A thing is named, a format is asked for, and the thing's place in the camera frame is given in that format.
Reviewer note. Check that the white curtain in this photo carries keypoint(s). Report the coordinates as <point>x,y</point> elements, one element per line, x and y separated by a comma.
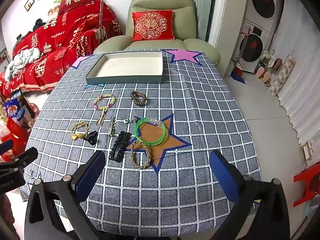
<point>305,80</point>

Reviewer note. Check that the green translucent bangle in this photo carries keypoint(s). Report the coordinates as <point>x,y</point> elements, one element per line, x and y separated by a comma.
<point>137,132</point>

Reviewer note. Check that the pink slippers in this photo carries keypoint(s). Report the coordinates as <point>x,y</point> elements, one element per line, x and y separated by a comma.
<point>262,75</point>

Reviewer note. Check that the clear plastic hair clip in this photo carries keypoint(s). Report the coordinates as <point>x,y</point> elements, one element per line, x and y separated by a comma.
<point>157,123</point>

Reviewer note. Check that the gold hair pin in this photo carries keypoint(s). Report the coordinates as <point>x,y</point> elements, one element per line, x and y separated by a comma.
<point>101,120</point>

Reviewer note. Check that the gold metal hair clip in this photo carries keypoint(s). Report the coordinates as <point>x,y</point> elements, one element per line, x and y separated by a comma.
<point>111,128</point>

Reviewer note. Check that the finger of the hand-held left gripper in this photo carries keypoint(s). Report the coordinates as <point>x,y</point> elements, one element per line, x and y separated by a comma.
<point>23,156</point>
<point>6,147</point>

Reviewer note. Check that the beige patterned board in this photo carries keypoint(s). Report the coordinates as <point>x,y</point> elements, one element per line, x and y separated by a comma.
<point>282,75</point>

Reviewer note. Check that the small black picture frame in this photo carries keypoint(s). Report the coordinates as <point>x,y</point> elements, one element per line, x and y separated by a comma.
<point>29,3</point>

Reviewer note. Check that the pale green curtain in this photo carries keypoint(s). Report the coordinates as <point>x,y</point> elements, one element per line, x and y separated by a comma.
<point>200,5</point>

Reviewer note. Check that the grey shallow box tray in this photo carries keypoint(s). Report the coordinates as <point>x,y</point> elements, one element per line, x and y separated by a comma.
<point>130,65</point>

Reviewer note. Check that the small pink star patch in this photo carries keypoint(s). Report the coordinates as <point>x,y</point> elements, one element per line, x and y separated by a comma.
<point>80,61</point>

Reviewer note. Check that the black claw clip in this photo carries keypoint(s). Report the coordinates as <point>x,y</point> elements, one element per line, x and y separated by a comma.
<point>90,137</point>

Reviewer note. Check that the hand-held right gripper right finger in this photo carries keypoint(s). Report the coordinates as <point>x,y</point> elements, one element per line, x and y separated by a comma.
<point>225,172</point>

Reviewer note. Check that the large pink star patch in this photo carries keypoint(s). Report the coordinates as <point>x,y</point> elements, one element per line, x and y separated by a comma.
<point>181,55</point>

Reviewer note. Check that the pale green armchair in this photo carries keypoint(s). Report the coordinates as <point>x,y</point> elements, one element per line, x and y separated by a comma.
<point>160,2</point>

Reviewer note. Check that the small silver charm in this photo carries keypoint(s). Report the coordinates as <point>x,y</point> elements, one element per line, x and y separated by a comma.
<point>127,121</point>

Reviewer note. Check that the red plastic stool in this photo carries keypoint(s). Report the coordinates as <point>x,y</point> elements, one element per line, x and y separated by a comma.
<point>306,173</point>

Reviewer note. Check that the orange star patch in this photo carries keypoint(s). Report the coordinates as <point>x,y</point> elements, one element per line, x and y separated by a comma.
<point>172,142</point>

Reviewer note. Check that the grey white knitted cloth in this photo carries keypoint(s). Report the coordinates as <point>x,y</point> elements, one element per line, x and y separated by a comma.
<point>22,57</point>

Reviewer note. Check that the grey checked tablecloth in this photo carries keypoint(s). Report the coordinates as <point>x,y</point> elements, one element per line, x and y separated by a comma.
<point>200,100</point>

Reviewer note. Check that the black beaded hair clip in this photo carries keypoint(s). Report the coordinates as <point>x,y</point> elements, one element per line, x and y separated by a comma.
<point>118,145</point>

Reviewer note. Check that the small cardboard box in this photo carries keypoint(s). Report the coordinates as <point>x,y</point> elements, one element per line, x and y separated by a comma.
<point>308,150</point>

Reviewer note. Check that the red plastic bag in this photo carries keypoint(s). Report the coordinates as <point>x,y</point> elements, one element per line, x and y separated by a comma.
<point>15,130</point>

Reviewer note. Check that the red embroidered cushion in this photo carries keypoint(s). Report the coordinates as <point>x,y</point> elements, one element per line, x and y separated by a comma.
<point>152,25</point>

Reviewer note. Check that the floor lamp pole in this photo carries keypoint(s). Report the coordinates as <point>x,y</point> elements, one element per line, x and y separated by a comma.
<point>102,5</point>

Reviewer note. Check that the blue printed bag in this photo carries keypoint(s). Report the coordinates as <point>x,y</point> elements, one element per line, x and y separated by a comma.
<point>12,107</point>

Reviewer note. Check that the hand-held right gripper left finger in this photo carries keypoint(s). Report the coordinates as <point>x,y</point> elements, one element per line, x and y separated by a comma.
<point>92,172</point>

